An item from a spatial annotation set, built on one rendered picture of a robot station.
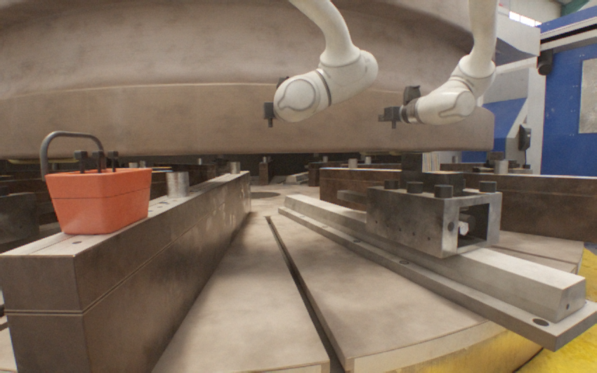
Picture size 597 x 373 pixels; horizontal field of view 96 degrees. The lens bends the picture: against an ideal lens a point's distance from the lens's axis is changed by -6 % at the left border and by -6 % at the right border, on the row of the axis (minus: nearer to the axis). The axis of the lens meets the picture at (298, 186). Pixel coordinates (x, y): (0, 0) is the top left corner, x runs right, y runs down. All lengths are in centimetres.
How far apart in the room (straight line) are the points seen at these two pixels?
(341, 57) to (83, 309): 73
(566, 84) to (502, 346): 465
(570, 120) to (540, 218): 332
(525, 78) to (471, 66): 599
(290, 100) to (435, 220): 71
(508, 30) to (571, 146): 186
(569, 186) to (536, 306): 127
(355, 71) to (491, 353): 105
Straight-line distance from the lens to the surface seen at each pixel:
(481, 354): 126
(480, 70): 104
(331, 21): 73
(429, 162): 137
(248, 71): 135
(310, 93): 70
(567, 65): 564
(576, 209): 230
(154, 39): 150
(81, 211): 71
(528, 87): 696
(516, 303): 115
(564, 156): 550
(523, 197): 230
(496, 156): 334
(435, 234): 116
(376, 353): 91
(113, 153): 82
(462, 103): 94
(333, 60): 76
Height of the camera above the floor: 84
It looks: 7 degrees down
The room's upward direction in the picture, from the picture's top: 1 degrees counter-clockwise
